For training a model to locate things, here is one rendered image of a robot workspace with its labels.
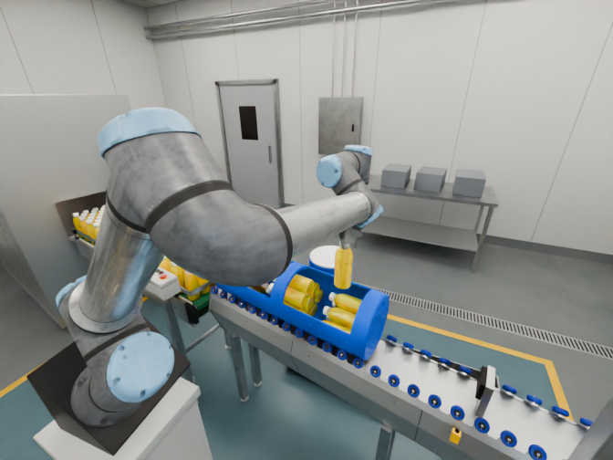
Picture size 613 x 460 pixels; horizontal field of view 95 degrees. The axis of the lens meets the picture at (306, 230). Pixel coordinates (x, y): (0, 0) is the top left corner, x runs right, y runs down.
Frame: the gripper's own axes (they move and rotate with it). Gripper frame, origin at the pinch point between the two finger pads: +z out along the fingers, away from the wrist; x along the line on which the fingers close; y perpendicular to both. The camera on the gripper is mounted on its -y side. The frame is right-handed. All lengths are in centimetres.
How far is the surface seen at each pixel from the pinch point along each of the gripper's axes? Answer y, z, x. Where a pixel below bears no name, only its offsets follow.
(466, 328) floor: 57, 144, 158
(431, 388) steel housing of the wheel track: 42, 52, -1
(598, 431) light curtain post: 70, 5, -31
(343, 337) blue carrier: 8.1, 34.3, -12.4
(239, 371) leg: -65, 113, -8
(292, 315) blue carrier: -16.8, 36.0, -12.6
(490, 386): 58, 36, -2
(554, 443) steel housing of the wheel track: 80, 51, 1
